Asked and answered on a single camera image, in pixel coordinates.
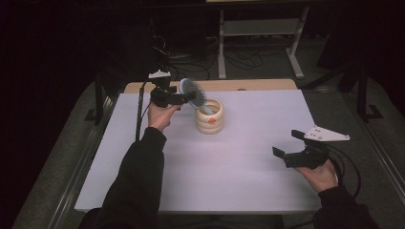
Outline person's left hand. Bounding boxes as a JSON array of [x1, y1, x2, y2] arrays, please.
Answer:
[[147, 103, 182, 133]]

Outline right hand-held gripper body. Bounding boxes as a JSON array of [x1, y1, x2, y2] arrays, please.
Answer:
[[284, 125, 352, 170]]

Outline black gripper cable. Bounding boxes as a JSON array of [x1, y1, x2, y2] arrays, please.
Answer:
[[328, 144, 362, 199], [135, 80, 153, 142]]

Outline wooden table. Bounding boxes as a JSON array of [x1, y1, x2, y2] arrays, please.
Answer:
[[123, 78, 299, 94]]

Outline black floor cables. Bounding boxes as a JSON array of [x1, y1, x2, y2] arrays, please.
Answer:
[[149, 34, 281, 81]]

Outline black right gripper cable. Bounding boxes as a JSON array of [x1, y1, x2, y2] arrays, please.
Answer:
[[328, 144, 362, 199]]

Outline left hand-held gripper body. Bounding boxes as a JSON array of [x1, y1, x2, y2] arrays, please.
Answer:
[[148, 70, 178, 109]]

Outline white table cover sheet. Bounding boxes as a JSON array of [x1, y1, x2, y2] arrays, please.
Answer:
[[75, 89, 323, 214]]

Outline person's right hand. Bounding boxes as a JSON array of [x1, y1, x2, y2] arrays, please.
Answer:
[[294, 158, 339, 194]]

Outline white metal desk frame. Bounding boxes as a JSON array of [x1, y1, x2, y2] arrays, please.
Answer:
[[218, 6, 310, 80]]

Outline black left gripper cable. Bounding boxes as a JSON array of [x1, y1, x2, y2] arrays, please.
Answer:
[[135, 80, 153, 142]]

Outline cream ribbed cup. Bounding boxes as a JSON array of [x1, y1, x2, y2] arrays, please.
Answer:
[[194, 98, 224, 135]]

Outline black metal stand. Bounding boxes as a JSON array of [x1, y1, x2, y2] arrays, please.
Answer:
[[356, 65, 385, 123], [84, 73, 107, 126]]

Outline light blue hairbrush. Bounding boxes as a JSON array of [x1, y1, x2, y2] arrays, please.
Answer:
[[179, 77, 216, 116]]

